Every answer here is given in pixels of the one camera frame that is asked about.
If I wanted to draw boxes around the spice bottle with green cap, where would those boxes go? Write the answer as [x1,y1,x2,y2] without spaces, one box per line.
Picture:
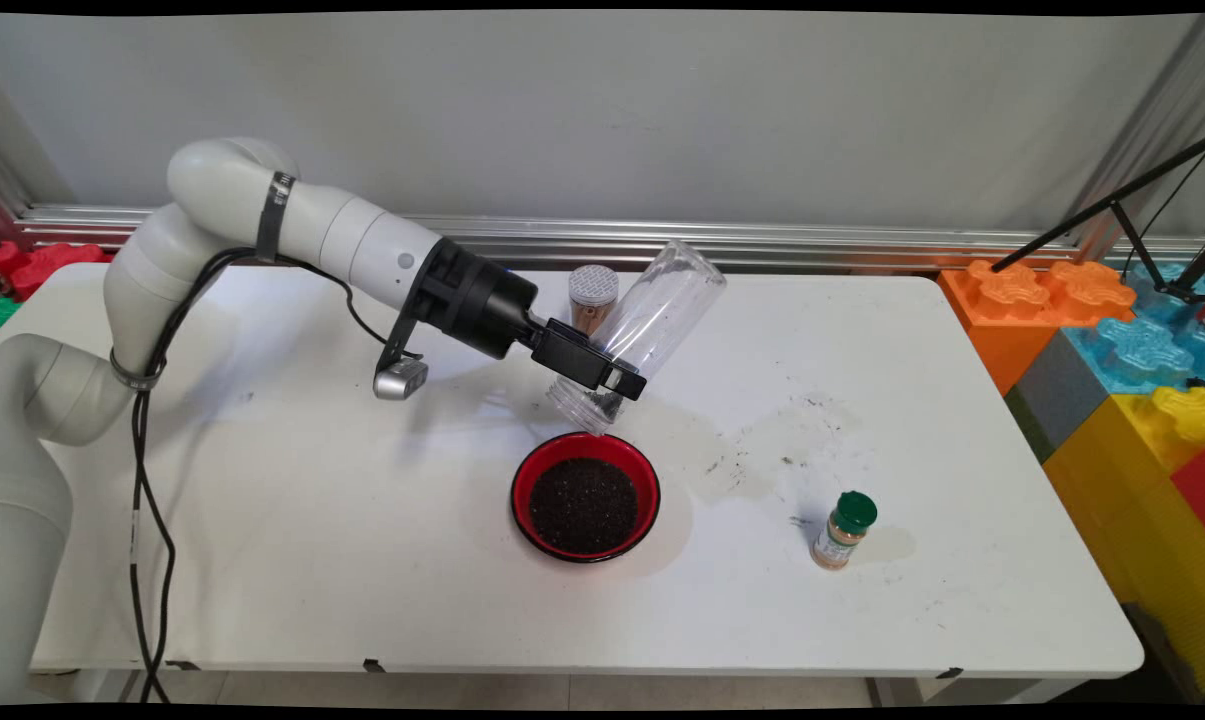
[810,490,879,572]

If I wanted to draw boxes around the giant orange toy brick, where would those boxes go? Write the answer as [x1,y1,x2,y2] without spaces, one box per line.
[937,258,1138,396]

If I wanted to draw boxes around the giant red toy brick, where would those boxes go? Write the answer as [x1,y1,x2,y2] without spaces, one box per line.
[1170,445,1205,533]
[0,240,141,303]

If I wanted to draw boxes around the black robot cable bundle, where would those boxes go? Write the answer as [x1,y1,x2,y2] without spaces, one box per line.
[127,248,428,703]

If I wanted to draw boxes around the jar with white patterned lid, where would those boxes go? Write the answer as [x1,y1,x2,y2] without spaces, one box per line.
[568,264,621,336]

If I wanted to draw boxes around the loose black seeds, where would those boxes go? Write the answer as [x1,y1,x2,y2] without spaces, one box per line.
[529,457,640,556]

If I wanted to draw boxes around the red bowl with black rim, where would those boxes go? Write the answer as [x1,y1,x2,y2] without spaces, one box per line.
[510,431,662,564]

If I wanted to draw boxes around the black cable strap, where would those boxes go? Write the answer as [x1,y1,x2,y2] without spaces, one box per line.
[255,170,297,264]

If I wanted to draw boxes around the grey cable strap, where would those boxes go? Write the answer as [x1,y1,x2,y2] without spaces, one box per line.
[109,347,168,393]

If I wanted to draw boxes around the tall clear plastic jar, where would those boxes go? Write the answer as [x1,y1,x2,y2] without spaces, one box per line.
[547,238,728,437]

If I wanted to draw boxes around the giant light blue toy brick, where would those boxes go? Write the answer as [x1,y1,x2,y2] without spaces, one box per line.
[1122,262,1205,323]
[1005,315,1205,463]

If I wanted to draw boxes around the black tripod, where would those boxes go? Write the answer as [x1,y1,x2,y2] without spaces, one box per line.
[992,133,1205,304]

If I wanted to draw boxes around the giant yellow studded toy brick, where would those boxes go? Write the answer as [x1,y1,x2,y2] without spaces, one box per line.
[1044,385,1205,601]

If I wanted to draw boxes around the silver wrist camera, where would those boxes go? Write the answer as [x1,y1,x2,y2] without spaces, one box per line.
[374,360,429,401]

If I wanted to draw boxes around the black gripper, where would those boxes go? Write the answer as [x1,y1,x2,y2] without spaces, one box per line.
[404,238,648,401]

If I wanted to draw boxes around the aluminium wall rail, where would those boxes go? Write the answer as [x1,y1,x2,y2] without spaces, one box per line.
[12,205,1205,273]

